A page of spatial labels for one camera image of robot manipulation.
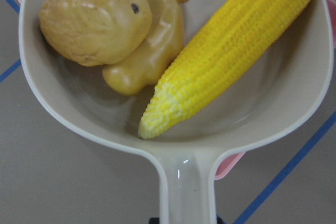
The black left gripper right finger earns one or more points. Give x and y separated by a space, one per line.
219 220

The tan toy ginger root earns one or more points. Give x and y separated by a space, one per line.
147 63

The yellow toy corn cob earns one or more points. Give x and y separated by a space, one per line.
234 38

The brown toy potato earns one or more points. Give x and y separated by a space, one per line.
95 32

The beige plastic dustpan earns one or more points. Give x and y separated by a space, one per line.
276 96

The pink plastic bin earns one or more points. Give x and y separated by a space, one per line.
228 166

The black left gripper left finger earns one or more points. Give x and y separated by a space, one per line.
154 220

